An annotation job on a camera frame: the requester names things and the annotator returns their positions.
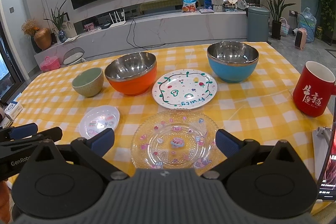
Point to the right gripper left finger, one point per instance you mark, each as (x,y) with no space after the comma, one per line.
(89,153)

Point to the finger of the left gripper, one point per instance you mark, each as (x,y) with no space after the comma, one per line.
(15,133)

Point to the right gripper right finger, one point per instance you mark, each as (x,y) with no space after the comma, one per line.
(238,153)

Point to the small white plastic plate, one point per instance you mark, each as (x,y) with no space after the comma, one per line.
(98,119)

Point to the clear glass sticker plate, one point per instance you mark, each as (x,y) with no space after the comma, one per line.
(176,139)

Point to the green ceramic bowl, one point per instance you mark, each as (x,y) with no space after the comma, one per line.
(89,83)

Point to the white fruit pattern plate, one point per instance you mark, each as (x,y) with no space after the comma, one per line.
(184,89)

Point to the orange steel bowl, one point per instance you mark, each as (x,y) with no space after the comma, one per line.
(132,74)

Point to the blue steel bowl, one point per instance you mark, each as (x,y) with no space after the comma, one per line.
(232,62)

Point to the small white blue box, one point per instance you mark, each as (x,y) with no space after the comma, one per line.
(13,109)

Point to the yellow checkered tablecloth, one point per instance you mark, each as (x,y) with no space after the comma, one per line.
(259,108)

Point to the pink plastic basket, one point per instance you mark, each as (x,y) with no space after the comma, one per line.
(49,64)

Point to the white phone stand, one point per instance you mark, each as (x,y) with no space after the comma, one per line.
(321,138)

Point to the small grey stool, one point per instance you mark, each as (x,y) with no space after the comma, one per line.
(74,56)

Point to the bronze round vase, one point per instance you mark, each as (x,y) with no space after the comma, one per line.
(43,38)

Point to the red mug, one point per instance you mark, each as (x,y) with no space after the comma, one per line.
(314,88)

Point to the smartphone on stand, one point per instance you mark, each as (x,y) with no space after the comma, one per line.
(326,178)

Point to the potted plant in blue vase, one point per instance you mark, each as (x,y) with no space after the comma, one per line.
(57,18)

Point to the grey tv cabinet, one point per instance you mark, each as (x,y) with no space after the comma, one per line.
(150,32)

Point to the pink space heater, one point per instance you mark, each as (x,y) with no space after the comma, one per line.
(300,38)

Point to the white wifi router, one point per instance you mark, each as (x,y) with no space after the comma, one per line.
(117,18)

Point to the grey pedal trash bin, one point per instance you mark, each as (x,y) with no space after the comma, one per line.
(258,24)

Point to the blue water jug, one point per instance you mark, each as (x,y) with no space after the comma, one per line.
(307,21)

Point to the tall potted green plant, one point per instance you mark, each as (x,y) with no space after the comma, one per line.
(276,8)

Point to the blue snack bag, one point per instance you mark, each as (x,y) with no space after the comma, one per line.
(189,6)

